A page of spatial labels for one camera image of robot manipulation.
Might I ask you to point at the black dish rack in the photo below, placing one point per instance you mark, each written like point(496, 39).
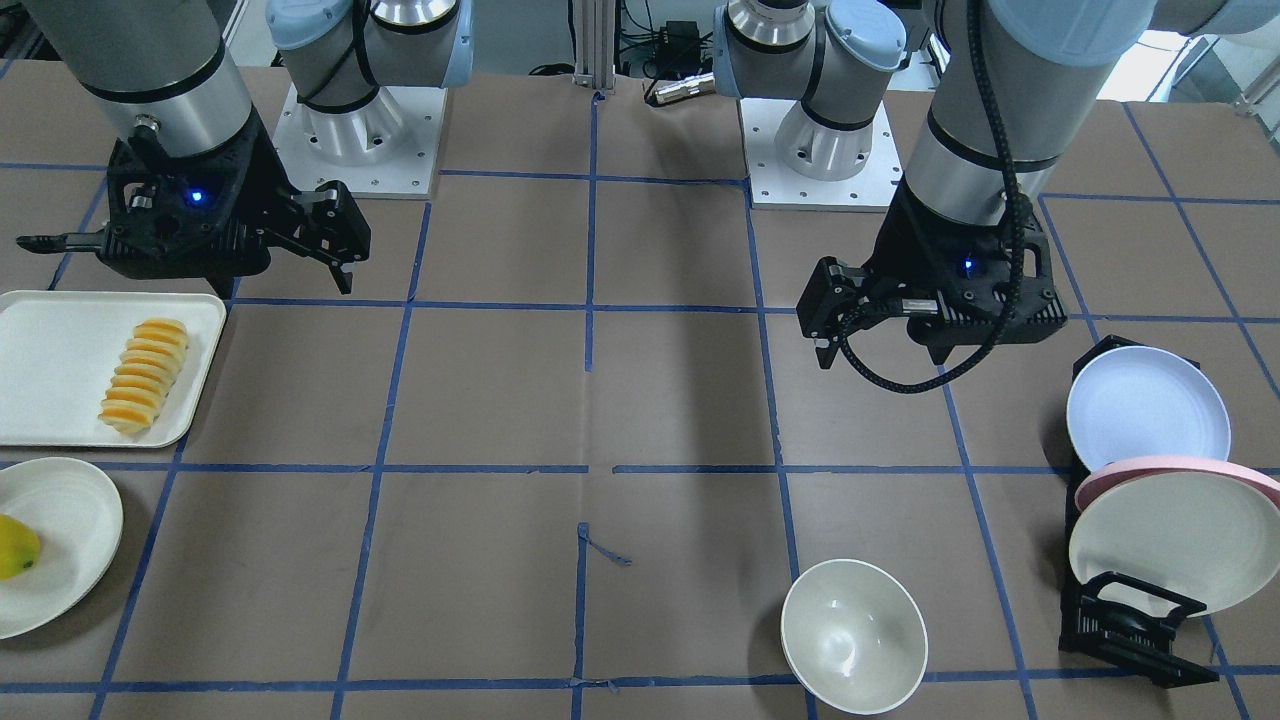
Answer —
point(1111, 631)

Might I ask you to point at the aluminium frame post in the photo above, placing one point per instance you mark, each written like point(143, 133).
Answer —
point(595, 26)

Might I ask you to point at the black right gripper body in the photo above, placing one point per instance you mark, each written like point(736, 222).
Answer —
point(262, 187)

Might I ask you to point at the cream plate in rack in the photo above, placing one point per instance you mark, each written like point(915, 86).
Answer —
point(1206, 537)

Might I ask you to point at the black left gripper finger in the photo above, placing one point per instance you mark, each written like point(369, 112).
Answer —
point(834, 304)

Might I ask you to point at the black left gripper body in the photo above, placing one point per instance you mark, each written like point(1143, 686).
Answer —
point(908, 243)

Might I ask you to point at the cream rectangular tray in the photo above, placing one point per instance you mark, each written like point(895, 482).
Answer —
point(58, 353)

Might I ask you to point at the cream round plate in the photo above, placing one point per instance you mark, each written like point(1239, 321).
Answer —
point(76, 511)

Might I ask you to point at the pink plate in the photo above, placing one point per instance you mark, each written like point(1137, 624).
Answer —
point(1115, 473)

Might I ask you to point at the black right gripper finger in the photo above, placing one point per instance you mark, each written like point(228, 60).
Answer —
point(329, 227)

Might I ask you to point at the cream bowl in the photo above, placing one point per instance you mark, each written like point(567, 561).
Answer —
point(854, 637)

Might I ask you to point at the blue plate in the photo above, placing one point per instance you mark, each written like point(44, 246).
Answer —
point(1140, 401)

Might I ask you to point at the yellow lemon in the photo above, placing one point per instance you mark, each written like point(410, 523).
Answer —
point(21, 547)

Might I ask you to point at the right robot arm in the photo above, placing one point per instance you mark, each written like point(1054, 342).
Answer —
point(168, 60)

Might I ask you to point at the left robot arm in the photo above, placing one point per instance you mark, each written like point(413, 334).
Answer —
point(1021, 78)

